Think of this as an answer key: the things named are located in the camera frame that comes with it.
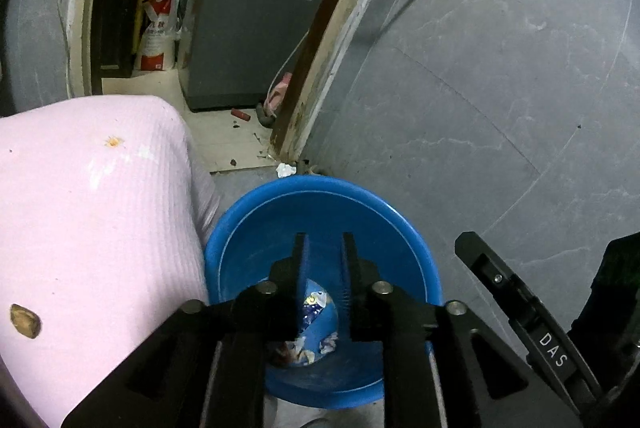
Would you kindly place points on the blue plastic basin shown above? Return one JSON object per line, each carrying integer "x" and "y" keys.
{"x": 320, "y": 218}

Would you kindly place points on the cream door frame post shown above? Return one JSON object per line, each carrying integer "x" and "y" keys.
{"x": 82, "y": 7}

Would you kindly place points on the white and red sack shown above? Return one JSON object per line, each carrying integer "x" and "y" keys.
{"x": 157, "y": 37}

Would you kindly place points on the grey appliance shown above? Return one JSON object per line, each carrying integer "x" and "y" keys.
{"x": 250, "y": 17}

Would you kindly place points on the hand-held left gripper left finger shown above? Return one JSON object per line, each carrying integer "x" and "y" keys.
{"x": 305, "y": 303}

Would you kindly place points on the small red object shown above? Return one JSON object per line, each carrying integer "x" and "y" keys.
{"x": 240, "y": 114}

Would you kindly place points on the pink floral cushion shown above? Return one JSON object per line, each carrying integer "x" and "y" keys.
{"x": 90, "y": 208}

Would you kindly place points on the blue snack packet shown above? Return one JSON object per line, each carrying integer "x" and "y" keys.
{"x": 314, "y": 308}

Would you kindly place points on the brown wooden door frame post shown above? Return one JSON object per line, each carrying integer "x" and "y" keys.
{"x": 320, "y": 57}

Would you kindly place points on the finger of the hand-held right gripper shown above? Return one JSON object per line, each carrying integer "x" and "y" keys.
{"x": 515, "y": 298}

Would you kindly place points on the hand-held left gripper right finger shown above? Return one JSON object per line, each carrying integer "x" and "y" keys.
{"x": 346, "y": 280}

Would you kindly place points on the crumpled white paper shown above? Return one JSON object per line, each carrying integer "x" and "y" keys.
{"x": 285, "y": 169}

